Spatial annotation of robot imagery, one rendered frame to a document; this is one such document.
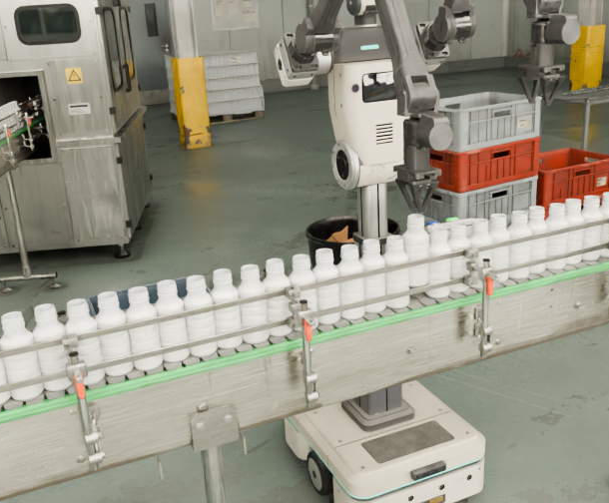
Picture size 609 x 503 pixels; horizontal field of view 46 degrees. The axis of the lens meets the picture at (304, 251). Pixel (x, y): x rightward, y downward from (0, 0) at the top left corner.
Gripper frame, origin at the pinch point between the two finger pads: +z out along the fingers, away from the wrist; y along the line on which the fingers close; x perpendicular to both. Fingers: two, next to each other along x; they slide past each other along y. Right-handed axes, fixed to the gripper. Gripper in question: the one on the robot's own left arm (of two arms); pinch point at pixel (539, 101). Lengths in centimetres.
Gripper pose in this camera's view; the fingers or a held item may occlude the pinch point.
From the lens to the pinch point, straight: 198.5
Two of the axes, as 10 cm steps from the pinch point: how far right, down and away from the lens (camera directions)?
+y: -4.0, -2.8, 8.7
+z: 0.7, 9.4, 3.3
